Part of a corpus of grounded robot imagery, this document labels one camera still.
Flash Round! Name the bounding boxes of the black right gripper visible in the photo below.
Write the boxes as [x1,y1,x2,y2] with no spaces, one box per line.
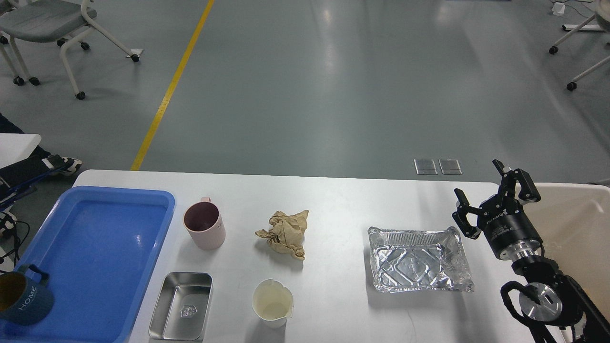
[452,159,543,261]

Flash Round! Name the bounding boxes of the aluminium foil tray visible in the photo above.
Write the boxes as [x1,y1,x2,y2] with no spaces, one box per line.
[367,226,474,293]

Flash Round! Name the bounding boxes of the pink home mug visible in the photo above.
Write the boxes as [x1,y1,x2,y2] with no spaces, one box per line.
[183,197,226,250]

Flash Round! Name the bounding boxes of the stainless steel tray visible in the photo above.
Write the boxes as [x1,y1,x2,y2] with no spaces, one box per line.
[149,272,213,342]

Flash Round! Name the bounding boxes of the dark blue home mug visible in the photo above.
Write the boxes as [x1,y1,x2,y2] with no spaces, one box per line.
[0,263,54,325]

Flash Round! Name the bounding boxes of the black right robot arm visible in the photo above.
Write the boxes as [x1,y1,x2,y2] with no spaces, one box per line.
[452,159,609,343]

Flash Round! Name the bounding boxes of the right floor outlet plate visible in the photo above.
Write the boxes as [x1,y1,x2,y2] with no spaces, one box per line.
[438,159,463,175]

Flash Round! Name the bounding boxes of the floor outlet plate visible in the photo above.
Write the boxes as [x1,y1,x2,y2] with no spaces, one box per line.
[438,159,463,175]
[414,159,438,175]

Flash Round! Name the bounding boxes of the left floor outlet plate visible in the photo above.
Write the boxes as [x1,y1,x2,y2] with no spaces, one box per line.
[414,159,438,175]

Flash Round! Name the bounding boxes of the beige plastic bin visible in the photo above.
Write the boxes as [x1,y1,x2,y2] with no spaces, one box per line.
[525,182,610,319]

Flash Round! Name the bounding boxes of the crumpled brown paper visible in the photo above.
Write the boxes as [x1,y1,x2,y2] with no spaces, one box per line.
[254,209,309,261]

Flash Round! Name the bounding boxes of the white chair base right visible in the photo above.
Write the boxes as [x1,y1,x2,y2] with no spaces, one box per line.
[549,0,610,92]

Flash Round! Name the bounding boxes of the white paper cup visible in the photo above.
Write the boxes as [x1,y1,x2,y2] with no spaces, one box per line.
[251,279,294,329]

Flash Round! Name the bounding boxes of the blue plastic tray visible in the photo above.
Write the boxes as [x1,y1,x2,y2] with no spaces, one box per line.
[1,186,176,343]

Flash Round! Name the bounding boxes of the grey office chair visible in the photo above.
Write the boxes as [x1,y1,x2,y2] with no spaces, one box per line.
[0,0,140,100]

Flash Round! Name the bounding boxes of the seated person leg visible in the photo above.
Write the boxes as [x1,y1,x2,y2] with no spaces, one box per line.
[0,112,83,201]

